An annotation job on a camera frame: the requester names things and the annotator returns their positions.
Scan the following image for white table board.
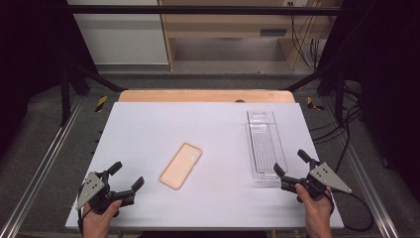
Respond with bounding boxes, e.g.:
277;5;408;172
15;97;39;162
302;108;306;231
64;101;345;230

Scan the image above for black horizontal frame bar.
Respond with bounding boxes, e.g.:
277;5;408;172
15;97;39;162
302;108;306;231
65;4;345;17

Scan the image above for black curtain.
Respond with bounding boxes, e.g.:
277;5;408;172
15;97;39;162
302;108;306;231
0;0;99;157
316;0;420;202

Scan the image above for right hand-held gripper cable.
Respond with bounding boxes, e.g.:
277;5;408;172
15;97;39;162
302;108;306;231
325;186;374;233

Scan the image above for black floor cables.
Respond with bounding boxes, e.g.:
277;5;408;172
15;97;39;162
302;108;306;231
309;81;365;174

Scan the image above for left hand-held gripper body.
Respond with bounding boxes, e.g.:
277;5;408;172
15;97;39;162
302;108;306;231
75;170;137;217

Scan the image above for light wooden desk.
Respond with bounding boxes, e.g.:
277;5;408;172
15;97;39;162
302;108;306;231
157;0;345;71

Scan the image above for person's left hand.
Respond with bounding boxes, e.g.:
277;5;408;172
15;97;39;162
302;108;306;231
81;199;124;238

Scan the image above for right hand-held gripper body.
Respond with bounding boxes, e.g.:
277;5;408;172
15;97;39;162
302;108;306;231
280;161;353;202

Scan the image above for black frame strut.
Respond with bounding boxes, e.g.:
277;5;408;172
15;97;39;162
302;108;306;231
282;63;347;125
59;61;129;127

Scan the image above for hanging black cables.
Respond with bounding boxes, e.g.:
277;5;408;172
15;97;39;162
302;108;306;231
286;1;329;70

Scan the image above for aluminium floor rail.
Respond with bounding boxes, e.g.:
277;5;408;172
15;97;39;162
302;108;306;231
0;95;86;238
321;96;401;238

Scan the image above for person's right hand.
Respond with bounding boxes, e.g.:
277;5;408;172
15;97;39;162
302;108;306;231
294;182;334;238

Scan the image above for beige phone case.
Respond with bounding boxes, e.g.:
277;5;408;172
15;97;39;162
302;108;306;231
158;142;204;191

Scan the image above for clear plastic tray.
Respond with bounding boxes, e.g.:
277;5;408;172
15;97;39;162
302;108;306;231
245;109;289;183

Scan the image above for white cabinet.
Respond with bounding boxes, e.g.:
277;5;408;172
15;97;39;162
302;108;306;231
66;0;169;65

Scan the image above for wooden table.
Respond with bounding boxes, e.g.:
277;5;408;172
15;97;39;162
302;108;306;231
117;89;296;104

